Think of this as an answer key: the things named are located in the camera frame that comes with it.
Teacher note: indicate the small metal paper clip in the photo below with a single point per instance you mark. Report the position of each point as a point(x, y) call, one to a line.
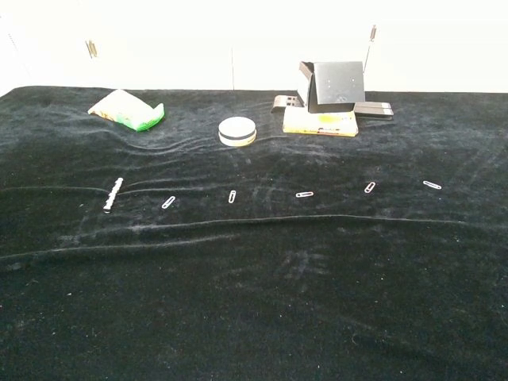
point(432, 185)
point(168, 202)
point(304, 194)
point(370, 187)
point(232, 196)

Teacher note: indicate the round white tin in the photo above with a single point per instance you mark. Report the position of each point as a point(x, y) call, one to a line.
point(237, 129)

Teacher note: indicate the black velvet tablecloth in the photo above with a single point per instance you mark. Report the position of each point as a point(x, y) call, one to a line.
point(254, 278)

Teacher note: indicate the flat yellow box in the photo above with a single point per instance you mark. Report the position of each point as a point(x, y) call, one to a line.
point(317, 124)

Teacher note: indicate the flat black strip case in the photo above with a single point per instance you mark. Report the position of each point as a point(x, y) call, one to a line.
point(373, 105)
point(375, 113)

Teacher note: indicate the green orange snack bag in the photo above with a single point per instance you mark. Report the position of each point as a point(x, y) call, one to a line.
point(127, 111)

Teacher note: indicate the folding screen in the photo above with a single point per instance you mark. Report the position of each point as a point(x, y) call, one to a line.
point(166, 39)

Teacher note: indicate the metal screen hinge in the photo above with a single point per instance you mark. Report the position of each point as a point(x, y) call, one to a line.
point(373, 33)
point(91, 48)

